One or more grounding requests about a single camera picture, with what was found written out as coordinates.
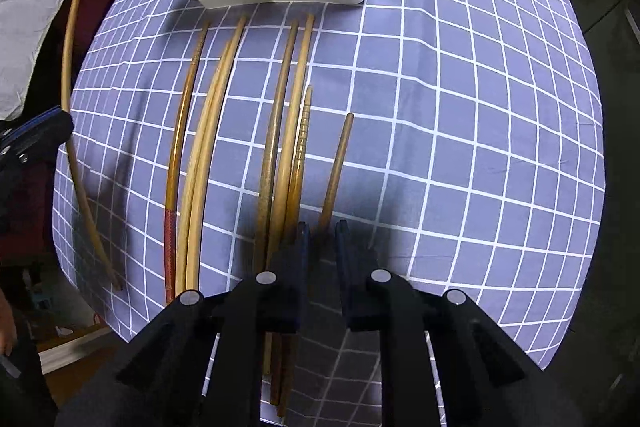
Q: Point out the reddish brown chopstick red end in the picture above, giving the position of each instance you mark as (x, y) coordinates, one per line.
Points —
(170, 247)

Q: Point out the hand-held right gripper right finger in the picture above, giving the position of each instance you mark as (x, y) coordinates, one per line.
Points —
(345, 277)

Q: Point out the brown round chopstick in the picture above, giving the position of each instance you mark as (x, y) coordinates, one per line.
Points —
(336, 167)

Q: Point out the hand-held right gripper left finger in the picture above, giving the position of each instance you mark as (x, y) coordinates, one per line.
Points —
(301, 277)

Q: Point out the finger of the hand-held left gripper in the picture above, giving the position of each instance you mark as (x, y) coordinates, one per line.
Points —
(40, 132)

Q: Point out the orange brown ribbed chopstick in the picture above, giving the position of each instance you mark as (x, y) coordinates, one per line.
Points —
(301, 142)

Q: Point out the light wooden chopstick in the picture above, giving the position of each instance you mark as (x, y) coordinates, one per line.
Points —
(286, 167)
(64, 57)
(198, 217)
(184, 227)

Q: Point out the dark olive brown chopstick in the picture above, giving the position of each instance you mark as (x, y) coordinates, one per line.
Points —
(265, 187)

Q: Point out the blue checkered tablecloth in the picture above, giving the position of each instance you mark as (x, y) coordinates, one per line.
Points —
(450, 132)

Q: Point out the white crinkled sheet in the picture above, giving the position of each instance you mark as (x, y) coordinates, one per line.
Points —
(35, 7)

